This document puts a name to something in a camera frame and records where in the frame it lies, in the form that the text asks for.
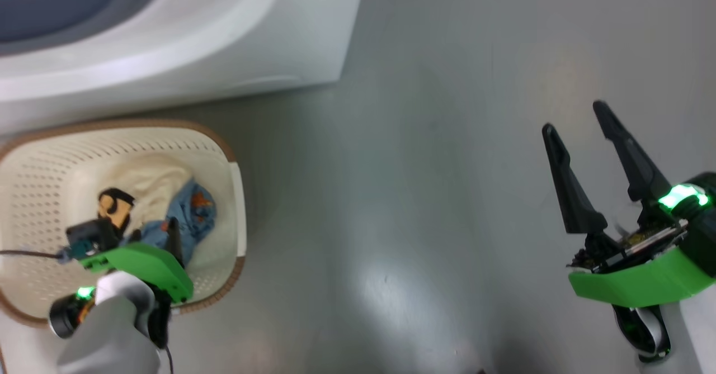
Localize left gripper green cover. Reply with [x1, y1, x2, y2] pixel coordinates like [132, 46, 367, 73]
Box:
[78, 217, 195, 305]

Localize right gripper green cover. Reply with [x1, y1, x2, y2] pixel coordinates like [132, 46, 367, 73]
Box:
[541, 101, 716, 309]

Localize white front-load washing machine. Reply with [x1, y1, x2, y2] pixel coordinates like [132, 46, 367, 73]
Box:
[0, 0, 368, 135]

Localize grey rubber door gasket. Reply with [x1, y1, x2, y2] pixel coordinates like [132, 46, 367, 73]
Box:
[0, 0, 168, 57]

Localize cream perforated laundry basket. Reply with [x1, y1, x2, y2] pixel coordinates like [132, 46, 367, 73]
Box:
[0, 119, 247, 328]

